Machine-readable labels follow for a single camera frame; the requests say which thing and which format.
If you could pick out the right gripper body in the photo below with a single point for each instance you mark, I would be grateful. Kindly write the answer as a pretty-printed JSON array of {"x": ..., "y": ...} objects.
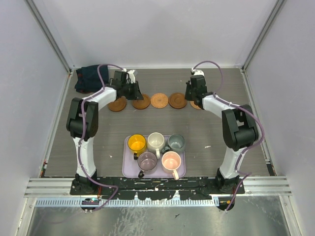
[{"x": 189, "y": 93}]

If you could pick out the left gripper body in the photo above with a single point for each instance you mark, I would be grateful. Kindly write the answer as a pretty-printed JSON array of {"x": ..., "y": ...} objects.
[{"x": 127, "y": 90}]

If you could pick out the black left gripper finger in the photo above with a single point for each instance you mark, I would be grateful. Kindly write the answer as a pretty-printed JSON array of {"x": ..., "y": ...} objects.
[
  {"x": 138, "y": 94},
  {"x": 134, "y": 90}
]

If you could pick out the brown wooden coaster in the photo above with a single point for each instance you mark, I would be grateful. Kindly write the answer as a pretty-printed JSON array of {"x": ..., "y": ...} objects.
[
  {"x": 177, "y": 100},
  {"x": 117, "y": 105},
  {"x": 142, "y": 104}
]

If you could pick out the woven rattan coaster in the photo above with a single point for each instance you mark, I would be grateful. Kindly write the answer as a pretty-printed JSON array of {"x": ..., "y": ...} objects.
[
  {"x": 194, "y": 106},
  {"x": 159, "y": 100}
]

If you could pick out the yellow mug black outside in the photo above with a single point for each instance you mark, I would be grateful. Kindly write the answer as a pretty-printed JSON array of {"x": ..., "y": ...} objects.
[{"x": 137, "y": 144}]

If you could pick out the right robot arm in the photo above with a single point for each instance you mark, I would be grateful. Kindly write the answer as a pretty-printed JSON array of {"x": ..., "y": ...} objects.
[{"x": 239, "y": 128}]

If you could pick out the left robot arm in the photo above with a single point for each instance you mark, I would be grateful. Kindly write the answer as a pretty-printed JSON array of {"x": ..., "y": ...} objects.
[{"x": 82, "y": 123}]

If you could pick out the dark folded cloth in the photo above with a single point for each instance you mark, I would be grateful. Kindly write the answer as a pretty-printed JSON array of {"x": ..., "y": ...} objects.
[{"x": 88, "y": 80}]

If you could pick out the white speckled mug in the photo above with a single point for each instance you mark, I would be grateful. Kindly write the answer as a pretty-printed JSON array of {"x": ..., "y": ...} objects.
[{"x": 155, "y": 143}]

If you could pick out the grey green mug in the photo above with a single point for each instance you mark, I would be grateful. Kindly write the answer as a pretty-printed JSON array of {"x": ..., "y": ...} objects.
[{"x": 176, "y": 143}]

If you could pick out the lilac mug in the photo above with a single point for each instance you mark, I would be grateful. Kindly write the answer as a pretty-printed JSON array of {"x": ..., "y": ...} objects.
[{"x": 147, "y": 162}]

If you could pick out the pink mug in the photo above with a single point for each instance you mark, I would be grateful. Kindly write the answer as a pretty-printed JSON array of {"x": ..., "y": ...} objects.
[{"x": 171, "y": 162}]

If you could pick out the lilac plastic tray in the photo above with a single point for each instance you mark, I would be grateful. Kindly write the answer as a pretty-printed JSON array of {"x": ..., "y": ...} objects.
[{"x": 130, "y": 168}]

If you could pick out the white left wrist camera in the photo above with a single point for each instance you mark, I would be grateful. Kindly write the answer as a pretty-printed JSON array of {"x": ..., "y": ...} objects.
[{"x": 130, "y": 75}]

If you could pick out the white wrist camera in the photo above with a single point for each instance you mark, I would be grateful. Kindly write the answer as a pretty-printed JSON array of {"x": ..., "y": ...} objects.
[
  {"x": 195, "y": 72},
  {"x": 130, "y": 75}
]

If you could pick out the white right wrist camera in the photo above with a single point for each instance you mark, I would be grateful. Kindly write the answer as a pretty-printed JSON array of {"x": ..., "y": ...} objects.
[{"x": 195, "y": 72}]

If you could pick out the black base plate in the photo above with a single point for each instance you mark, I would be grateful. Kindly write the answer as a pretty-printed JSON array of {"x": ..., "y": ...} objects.
[{"x": 188, "y": 188}]

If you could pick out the aluminium frame rail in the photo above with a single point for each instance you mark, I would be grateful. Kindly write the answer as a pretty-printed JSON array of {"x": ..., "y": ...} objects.
[{"x": 39, "y": 187}]

